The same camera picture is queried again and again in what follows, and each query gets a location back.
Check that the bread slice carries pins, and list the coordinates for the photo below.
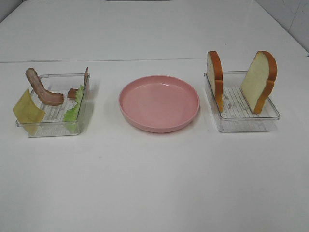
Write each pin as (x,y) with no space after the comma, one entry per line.
(259,81)
(215,77)

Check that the green lettuce leaf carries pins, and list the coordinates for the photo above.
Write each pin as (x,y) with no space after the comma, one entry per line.
(71,117)

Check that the curved bacon strip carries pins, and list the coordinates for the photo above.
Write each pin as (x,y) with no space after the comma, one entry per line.
(46,97)

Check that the pink round plate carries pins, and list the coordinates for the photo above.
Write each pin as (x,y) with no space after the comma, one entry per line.
(159,103)

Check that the clear right bread tray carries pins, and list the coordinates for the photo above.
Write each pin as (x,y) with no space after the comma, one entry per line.
(236,115)

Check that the clear left ingredient tray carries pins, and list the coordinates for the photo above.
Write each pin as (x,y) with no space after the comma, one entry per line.
(52,123)

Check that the yellow cheese slice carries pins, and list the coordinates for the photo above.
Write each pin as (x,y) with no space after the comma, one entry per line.
(28,113)

